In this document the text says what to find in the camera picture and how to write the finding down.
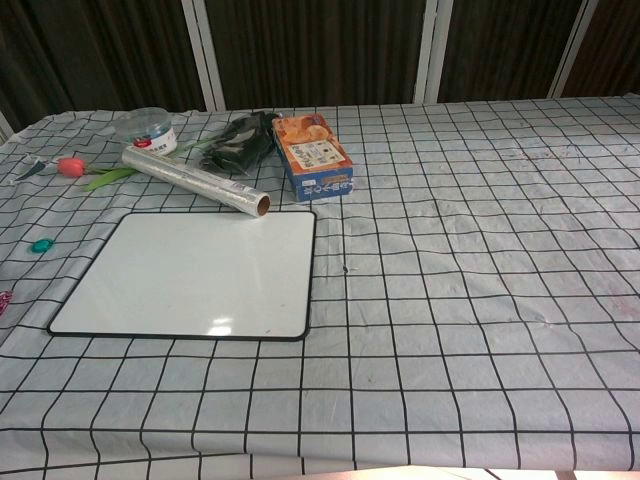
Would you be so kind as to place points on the teal plastic clip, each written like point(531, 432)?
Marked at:
point(42, 245)

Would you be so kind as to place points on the pink patterned cloth square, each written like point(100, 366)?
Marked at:
point(4, 302)

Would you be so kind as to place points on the white board with black frame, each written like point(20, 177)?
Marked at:
point(200, 275)

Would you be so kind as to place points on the white black-grid tablecloth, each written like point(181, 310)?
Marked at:
point(450, 300)

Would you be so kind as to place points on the blue biscuit box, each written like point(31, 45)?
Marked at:
point(312, 155)

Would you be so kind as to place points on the black plastic bag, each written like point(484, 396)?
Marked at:
point(237, 145)

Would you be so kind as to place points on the cling film roll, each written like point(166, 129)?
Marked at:
point(190, 177)

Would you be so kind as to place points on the dark brown curtain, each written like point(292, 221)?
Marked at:
point(320, 50)
point(95, 55)
point(612, 47)
point(505, 47)

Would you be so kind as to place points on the clear round clip jar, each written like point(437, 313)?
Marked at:
point(150, 132)

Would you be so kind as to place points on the red artificial tulip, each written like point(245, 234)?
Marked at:
point(70, 166)

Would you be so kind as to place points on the dark green paper scrap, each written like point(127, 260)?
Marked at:
point(31, 169)

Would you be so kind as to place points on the white frame post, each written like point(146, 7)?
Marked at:
point(431, 50)
point(204, 55)
point(572, 50)

